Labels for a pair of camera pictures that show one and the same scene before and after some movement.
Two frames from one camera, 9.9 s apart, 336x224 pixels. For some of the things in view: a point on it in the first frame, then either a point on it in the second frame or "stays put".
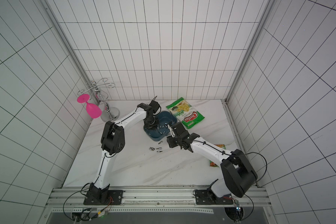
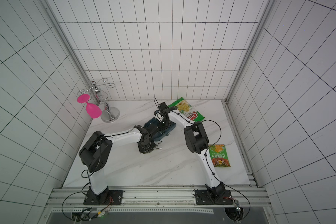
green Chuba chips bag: (185, 113) stays put
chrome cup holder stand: (109, 114) stays put
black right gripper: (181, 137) → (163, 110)
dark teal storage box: (163, 131) stays put
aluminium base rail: (248, 200) stays put
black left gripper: (151, 127) → (151, 149)
